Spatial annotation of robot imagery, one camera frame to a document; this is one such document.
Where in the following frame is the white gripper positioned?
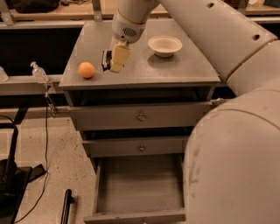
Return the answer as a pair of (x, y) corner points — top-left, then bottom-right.
(109, 10), (146, 73)

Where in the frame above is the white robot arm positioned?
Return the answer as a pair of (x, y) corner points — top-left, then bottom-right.
(111, 0), (280, 224)

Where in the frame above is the grey drawer cabinet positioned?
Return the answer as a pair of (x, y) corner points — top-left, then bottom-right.
(59, 18), (221, 224)

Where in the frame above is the grey top drawer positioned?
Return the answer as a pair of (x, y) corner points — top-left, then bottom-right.
(69, 102), (212, 130)

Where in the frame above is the grey middle drawer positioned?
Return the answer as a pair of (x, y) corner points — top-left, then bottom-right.
(82, 136), (188, 158)

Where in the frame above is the grey open bottom drawer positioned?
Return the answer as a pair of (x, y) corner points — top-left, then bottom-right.
(84, 154), (186, 224)

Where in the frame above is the orange fruit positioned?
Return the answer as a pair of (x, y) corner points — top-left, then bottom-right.
(78, 62), (95, 79)

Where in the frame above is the white paper bowl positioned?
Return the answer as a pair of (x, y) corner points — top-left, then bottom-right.
(148, 36), (183, 58)

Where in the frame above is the left clear sanitizer pump bottle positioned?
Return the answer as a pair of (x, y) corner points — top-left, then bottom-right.
(31, 61), (49, 83)

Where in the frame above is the clear bottle far left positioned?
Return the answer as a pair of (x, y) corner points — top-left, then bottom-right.
(0, 66), (9, 82)

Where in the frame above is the black stand base left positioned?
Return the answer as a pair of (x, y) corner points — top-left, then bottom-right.
(0, 116), (46, 224)

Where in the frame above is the black cable on floor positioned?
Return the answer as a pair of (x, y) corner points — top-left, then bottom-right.
(14, 92), (51, 224)

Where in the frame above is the folded cloth on rail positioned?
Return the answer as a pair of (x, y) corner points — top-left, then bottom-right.
(210, 98), (226, 106)

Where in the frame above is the black bar handle bottom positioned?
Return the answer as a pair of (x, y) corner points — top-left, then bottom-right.
(60, 189), (74, 224)

